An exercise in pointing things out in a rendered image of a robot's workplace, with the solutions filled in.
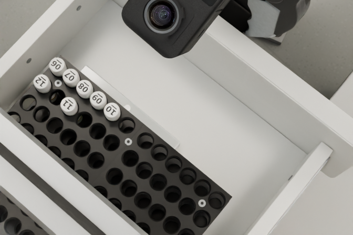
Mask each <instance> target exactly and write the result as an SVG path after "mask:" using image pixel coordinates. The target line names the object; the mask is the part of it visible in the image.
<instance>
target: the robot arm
mask: <svg viewBox="0 0 353 235"><path fill-rule="evenodd" d="M229 1H230V0H128V1H127V2H126V4H125V5H124V7H123V9H122V13H121V16H122V19H123V21H124V23H125V24H126V25H127V26H128V27H129V28H130V29H131V30H132V31H133V32H135V33H136V34H137V35H138V36H139V37H140V38H142V39H143V40H144V41H145V42H146V43H147V44H148V45H150V46H151V47H152V48H153V49H154V50H155V51H157V52H158V53H159V54H160V55H161V56H163V57H165V58H169V59H170V58H175V57H177V56H180V55H182V54H185V53H187V52H189V51H190V50H191V49H192V48H193V47H194V45H195V44H196V43H197V42H198V40H199V39H200V38H201V37H202V35H203V34H204V33H205V32H206V30H207V29H208V28H209V27H210V25H211V24H212V23H213V22H214V20H215V19H216V18H217V17H218V15H219V14H220V12H221V11H222V10H223V9H224V7H225V6H226V5H227V4H228V2H229ZM310 1H311V0H248V2H247V4H248V6H249V8H250V10H251V13H252V15H251V17H250V18H249V19H248V20H247V23H248V28H247V29H246V30H245V33H246V34H247V35H248V36H249V37H267V38H272V37H275V36H279V35H281V34H283V33H285V32H287V31H289V30H291V29H292V28H293V27H294V26H295V25H296V24H297V23H298V21H299V20H300V19H301V18H302V17H303V16H304V15H305V13H306V12H307V10H308V9H309V6H310Z"/></svg>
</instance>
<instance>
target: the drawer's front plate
mask: <svg viewBox="0 0 353 235"><path fill-rule="evenodd" d="M113 1H114V2H115V3H117V4H118V5H119V6H120V7H122V8H123V7H124V5H125V4H126V2H127V1H128V0H113ZM182 56H183V57H185V58H186V59H187V60H188V61H190V62H191V63H193V64H194V65H195V66H196V67H198V68H199V69H200V70H201V71H203V72H204V73H205V74H206V75H208V76H209V77H210V78H211V79H213V80H214V81H215V82H216V83H218V84H219V85H220V86H221V87H223V88H224V89H225V90H226V91H228V92H229V93H230V94H231V95H233V96H234V97H236V98H237V99H238V100H239V101H241V102H242V103H243V104H244V105H246V106H247V107H248V108H249V109H251V110H252V111H253V112H254V113H256V114H257V115H258V116H259V117H261V118H262V119H263V120H264V121H266V122H267V123H268V124H269V125H271V126H272V127H273V128H274V129H276V130H277V131H279V132H280V133H281V134H282V135H283V136H285V137H286V138H287V139H289V140H290V141H291V142H292V143H294V144H295V145H296V146H297V147H299V148H300V149H301V150H302V151H304V152H305V153H306V154H307V155H308V154H309V153H310V152H311V151H312V150H313V149H314V148H315V147H316V146H317V145H318V144H319V143H320V142H323V143H325V144H326V145H327V146H328V147H330V148H331V149H332V150H333V152H332V154H331V155H330V159H329V160H328V161H327V163H326V164H325V165H324V166H323V168H322V169H321V170H320V171H322V172H323V173H324V174H325V175H327V176H328V177H330V178H335V177H337V176H338V175H340V174H341V173H343V172H344V171H346V170H347V169H349V168H350V167H352V166H353V118H352V117H350V116H349V115H348V114H347V113H345V112H344V111H343V110H341V109H340V108H339V107H338V106H336V105H335V104H333V103H332V102H331V101H329V100H328V99H327V98H326V97H324V96H323V95H322V94H320V93H319V92H318V91H317V90H315V89H314V88H313V87H311V86H310V85H309V84H308V83H306V82H305V81H304V80H302V79H301V78H300V77H299V76H297V75H296V74H294V73H293V72H292V71H290V70H289V69H288V68H286V67H285V66H284V65H283V64H281V63H280V62H279V61H278V60H276V59H275V58H274V57H272V56H271V55H270V54H268V53H267V52H266V51H265V50H263V49H262V48H261V47H260V46H258V45H257V44H256V43H254V42H253V41H251V40H250V39H249V38H247V37H246V36H245V35H244V34H242V33H241V32H240V31H239V30H237V29H236V28H235V27H233V26H232V25H231V24H229V23H228V22H227V21H226V20H224V19H223V18H222V17H220V16H219V15H218V17H217V18H216V19H215V20H214V22H213V23H212V24H211V25H210V27H209V28H208V29H207V30H206V32H205V33H204V34H203V35H202V37H201V38H200V39H199V40H198V42H197V43H196V44H195V45H194V47H193V48H192V49H191V50H190V51H189V52H187V53H185V54H182Z"/></svg>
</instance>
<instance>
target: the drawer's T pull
mask: <svg viewBox="0 0 353 235"><path fill-rule="evenodd" d="M247 2H248V0H230V1H229V2H228V4H227V5H226V6H225V7H224V9H223V10H222V11H221V12H220V14H219V16H220V17H222V18H223V19H224V20H226V21H227V22H228V23H229V24H231V25H232V26H233V27H235V28H236V29H237V30H239V31H240V32H241V33H242V34H244V35H245V30H246V29H247V28H248V23H247V20H248V19H249V18H250V17H251V15H252V13H251V10H250V8H249V6H248V4H247Z"/></svg>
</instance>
